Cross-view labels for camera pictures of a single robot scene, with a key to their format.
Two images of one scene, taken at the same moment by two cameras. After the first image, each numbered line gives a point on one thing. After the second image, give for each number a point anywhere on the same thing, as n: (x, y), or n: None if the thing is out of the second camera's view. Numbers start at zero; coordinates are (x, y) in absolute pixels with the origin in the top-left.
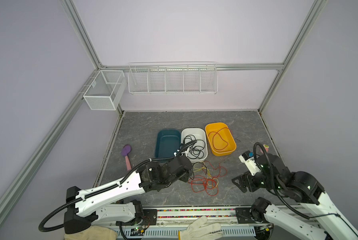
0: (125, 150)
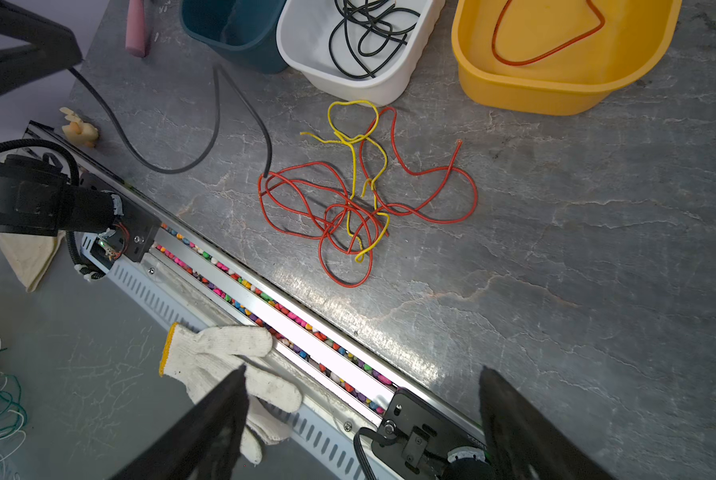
0: (136, 41)
